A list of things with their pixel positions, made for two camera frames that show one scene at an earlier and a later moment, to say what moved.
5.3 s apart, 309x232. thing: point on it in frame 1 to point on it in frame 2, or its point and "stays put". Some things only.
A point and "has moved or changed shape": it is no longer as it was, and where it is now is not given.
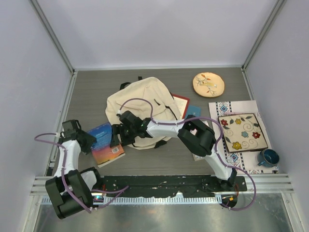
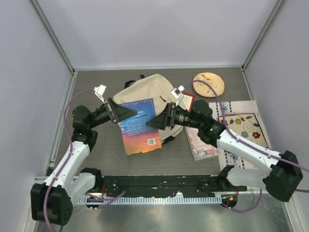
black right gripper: [116, 130] to [166, 118]
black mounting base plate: [149, 186] stays put
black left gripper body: [88, 140] to [103, 114]
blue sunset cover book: [104, 154] to [138, 137]
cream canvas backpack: [149, 98] has moved or changed shape
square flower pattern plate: [243, 132] stays put
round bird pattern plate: [208, 84] stays put
